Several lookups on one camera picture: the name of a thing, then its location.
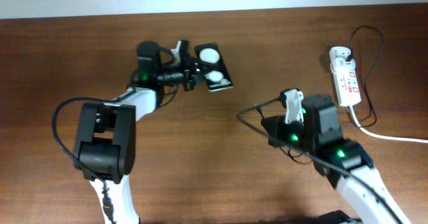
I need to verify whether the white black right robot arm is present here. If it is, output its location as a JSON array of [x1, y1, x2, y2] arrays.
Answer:
[[261, 94, 410, 223]]

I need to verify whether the black smartphone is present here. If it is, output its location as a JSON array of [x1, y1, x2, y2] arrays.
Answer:
[[195, 42, 233, 92]]

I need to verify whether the white power strip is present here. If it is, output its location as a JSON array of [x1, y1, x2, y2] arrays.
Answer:
[[330, 58, 361, 107]]

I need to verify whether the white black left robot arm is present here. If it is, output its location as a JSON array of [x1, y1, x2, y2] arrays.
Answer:
[[74, 40, 200, 223]]

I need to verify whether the white power strip cord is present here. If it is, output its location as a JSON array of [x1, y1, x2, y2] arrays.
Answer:
[[346, 105, 428, 144]]

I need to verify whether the black usb charging cable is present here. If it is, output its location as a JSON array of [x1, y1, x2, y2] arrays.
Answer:
[[253, 25, 385, 130]]

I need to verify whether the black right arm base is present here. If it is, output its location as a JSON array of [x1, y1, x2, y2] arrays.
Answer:
[[314, 210, 362, 224]]

